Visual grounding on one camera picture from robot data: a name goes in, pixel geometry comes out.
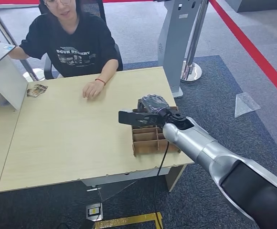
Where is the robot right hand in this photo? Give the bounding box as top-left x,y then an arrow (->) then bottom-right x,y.
136,94 -> 171,115

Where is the person's left hand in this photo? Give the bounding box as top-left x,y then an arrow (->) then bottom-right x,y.
83,80 -> 105,100

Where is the wooden slotted card organizer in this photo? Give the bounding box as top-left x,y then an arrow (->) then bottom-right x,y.
131,106 -> 182,157

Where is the person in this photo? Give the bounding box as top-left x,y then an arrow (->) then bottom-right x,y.
0,0 -> 119,99

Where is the printed card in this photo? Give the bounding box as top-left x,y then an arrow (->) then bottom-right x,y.
34,83 -> 48,94
27,88 -> 42,98

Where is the black office chair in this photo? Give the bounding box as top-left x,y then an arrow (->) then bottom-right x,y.
39,0 -> 123,80

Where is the red barrier belt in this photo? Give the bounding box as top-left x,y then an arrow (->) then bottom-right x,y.
209,0 -> 277,105
0,0 -> 154,5

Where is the grey kiosk stand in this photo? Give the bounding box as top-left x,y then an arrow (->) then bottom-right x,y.
157,0 -> 210,99

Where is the clear plastic triangle piece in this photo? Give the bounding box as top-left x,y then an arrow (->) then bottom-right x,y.
234,92 -> 262,119

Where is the yellow floor tape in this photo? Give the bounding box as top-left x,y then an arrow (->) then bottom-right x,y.
92,212 -> 163,229

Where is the metal floor socket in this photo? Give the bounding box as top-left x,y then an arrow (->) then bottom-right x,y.
86,202 -> 104,222

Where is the grey platform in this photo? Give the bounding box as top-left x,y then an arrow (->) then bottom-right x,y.
224,0 -> 277,13

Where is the black cable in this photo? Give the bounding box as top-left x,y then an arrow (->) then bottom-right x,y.
153,140 -> 170,229

